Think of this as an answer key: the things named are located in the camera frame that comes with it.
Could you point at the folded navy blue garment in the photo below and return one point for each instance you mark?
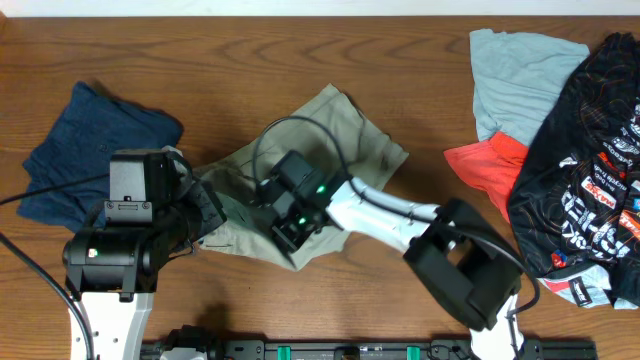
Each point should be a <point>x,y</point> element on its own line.
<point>80,145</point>

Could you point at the khaki grey shorts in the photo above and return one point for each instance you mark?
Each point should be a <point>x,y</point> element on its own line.
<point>370,154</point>

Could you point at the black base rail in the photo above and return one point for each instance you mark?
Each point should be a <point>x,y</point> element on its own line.
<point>191,342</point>

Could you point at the red orange cloth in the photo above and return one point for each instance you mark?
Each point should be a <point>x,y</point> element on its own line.
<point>491,166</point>

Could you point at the light blue shirt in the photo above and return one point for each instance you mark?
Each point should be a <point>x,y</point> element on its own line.
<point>518,78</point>

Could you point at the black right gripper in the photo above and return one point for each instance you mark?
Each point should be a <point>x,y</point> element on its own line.
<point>285,233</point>

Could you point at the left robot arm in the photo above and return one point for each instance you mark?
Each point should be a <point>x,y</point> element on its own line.
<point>112,271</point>

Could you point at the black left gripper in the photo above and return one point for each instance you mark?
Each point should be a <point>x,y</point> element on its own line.
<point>209,206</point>

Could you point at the black printed garment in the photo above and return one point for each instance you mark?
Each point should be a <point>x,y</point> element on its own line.
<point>576,198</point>

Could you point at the white printed garment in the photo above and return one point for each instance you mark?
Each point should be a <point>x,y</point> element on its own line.
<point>586,285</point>

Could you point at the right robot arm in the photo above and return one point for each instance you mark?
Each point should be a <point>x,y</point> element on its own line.
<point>463,263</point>

